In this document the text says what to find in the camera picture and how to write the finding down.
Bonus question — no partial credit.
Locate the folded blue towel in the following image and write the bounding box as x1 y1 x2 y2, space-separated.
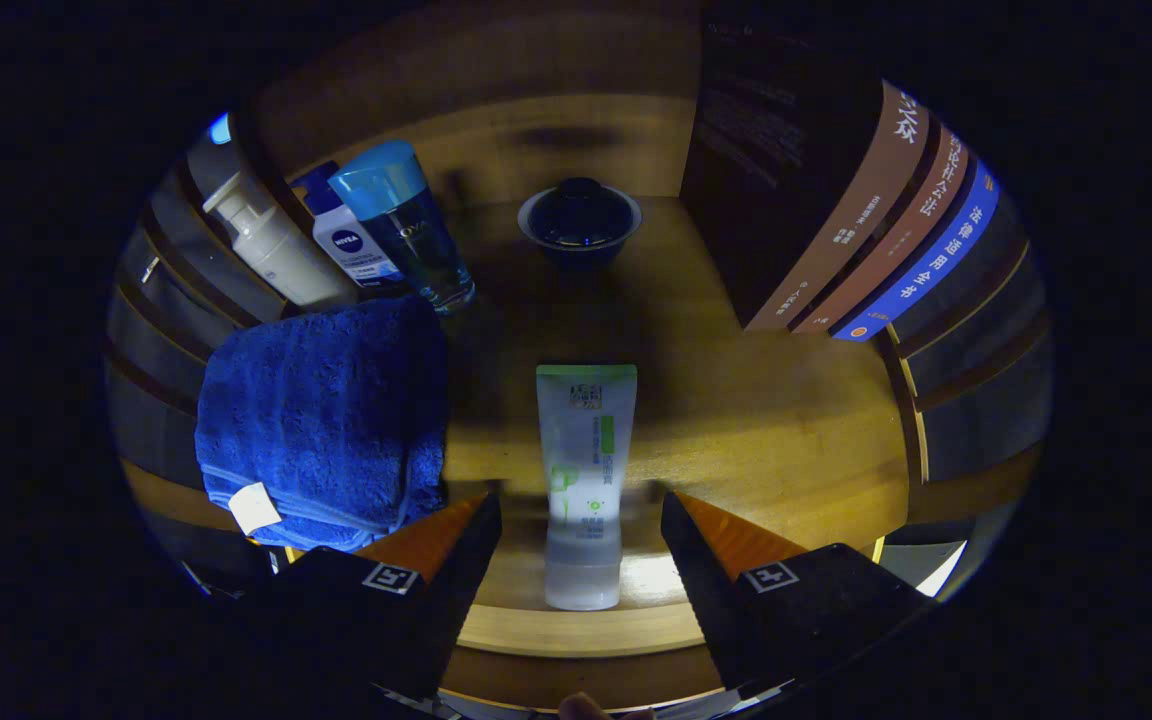
194 295 449 553

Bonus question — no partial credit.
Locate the white pump bottle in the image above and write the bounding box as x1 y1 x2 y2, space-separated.
201 170 357 308

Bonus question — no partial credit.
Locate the white tube with green label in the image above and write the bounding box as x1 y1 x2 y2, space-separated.
536 364 639 612

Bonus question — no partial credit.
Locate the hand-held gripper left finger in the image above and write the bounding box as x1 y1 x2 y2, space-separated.
236 490 504 701

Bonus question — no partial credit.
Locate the small blue lidded teacup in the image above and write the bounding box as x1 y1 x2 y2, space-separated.
517 177 643 269

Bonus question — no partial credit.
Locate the wooden countertop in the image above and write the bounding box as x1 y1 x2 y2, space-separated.
121 195 912 661

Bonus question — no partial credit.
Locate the dark brown book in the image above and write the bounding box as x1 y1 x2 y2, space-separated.
679 10 930 332

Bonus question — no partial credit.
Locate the reddish brown book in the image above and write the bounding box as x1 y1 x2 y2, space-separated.
791 125 972 334

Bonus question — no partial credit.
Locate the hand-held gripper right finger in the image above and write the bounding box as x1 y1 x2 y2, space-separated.
660 490 937 696

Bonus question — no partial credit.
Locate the wooden cabinet with shelf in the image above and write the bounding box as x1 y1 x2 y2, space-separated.
106 0 1052 716

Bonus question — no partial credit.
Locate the teal capped clear bottle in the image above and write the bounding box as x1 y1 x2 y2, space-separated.
328 140 477 316

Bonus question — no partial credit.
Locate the white bottle with blue cap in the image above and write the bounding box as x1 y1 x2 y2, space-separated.
291 162 407 291

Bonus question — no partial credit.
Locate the blue book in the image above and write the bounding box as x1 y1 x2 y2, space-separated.
831 160 1000 343

